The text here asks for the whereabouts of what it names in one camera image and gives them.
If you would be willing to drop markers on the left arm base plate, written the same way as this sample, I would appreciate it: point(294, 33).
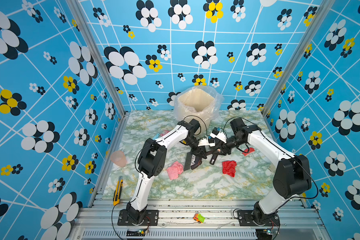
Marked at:
point(145, 218)

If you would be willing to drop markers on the black pink hand brush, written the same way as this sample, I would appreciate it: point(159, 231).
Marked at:
point(192, 161)

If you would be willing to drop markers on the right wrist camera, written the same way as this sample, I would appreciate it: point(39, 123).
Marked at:
point(218, 133)

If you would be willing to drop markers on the small pink paper scrap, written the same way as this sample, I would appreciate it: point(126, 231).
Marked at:
point(165, 132)

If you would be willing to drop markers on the beige trash bin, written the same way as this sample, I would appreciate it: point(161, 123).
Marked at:
point(196, 103)

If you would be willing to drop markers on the small green orange toy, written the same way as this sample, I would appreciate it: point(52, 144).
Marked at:
point(199, 218)

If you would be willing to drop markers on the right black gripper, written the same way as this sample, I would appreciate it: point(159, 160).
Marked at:
point(222, 147)

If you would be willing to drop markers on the light blue paper scrap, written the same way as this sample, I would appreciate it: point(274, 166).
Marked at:
point(155, 136)

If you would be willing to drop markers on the aluminium frame rail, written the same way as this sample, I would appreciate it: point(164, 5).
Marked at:
point(99, 222)

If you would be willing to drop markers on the yellow utility knife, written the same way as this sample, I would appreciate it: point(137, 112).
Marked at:
point(118, 191)

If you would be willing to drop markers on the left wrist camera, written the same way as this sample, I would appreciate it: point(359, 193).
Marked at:
point(207, 141)

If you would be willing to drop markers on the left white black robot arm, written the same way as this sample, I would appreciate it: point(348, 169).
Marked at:
point(151, 161)

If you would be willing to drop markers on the red crumpled paper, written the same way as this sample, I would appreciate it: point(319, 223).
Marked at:
point(229, 168)

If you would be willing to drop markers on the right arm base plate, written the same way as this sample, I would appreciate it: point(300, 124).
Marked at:
point(256, 218)

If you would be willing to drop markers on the black dustpan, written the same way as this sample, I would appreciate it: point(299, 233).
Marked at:
point(216, 156)

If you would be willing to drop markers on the pink translucent cup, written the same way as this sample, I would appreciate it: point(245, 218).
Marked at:
point(119, 159)

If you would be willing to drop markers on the pink crumpled paper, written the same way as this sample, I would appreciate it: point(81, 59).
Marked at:
point(175, 170)

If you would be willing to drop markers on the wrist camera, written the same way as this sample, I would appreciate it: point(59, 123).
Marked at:
point(207, 141)
point(218, 133)

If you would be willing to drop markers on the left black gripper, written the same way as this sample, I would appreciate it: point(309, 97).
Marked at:
point(199, 150)

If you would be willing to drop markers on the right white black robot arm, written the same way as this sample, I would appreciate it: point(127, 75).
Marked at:
point(292, 176)

